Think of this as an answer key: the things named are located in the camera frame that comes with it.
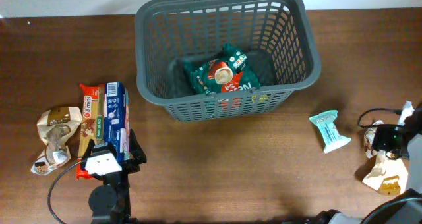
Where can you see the green Nescafe coffee bag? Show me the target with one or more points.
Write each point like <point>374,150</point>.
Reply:
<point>230,71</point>

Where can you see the light teal tissue pack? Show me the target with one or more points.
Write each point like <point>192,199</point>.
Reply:
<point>332,138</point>

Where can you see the beige cookie bag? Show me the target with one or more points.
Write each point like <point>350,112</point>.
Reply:
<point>388,177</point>
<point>54,128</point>

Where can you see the grey plastic basket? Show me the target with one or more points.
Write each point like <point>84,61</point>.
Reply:
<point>274,34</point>

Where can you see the San Remo spaghetti pack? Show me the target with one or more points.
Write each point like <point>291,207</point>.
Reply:
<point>91,127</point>

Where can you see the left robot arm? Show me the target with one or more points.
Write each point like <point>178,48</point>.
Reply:
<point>110,202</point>

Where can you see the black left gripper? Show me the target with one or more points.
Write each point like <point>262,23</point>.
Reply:
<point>137,152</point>

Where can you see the blue Kleenex tissue box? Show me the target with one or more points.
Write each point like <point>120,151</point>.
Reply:
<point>116,124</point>

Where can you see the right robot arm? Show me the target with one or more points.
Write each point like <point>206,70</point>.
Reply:
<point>406,207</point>

